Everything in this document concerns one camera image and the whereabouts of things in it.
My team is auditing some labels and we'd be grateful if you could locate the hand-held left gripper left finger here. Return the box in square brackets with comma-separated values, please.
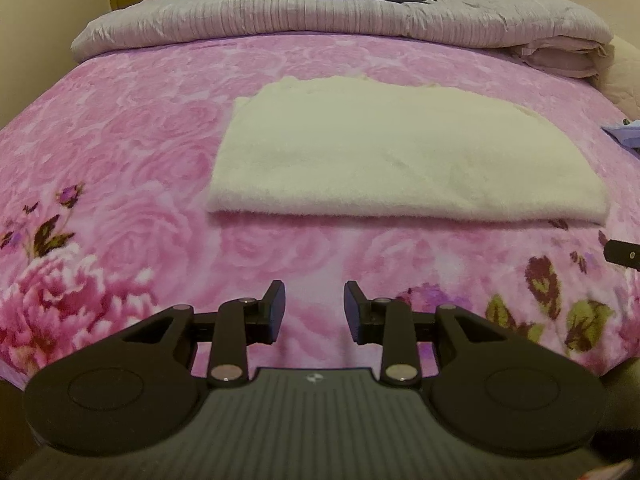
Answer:
[122, 280, 286, 387]

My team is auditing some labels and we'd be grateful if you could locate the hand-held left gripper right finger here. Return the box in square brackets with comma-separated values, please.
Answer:
[344, 281, 506, 387]

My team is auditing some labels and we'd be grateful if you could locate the lavender striped quilt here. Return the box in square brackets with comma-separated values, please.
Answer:
[70, 0, 615, 78]

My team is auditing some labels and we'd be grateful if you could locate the white quilted headboard cushion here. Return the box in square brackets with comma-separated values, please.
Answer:
[597, 35, 640, 111]

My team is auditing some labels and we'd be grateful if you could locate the folded pink blanket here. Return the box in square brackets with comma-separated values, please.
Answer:
[510, 35, 615, 80]

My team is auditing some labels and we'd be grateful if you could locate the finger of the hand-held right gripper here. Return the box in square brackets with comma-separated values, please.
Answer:
[603, 241, 640, 268]

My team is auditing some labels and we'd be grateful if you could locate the cream knit sweater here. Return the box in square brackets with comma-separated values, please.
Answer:
[206, 75, 610, 226]

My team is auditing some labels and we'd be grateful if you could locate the pink floral blanket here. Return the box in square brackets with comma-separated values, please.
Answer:
[0, 32, 640, 391]

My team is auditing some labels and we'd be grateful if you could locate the light blue garment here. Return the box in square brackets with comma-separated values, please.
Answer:
[602, 120, 640, 148]

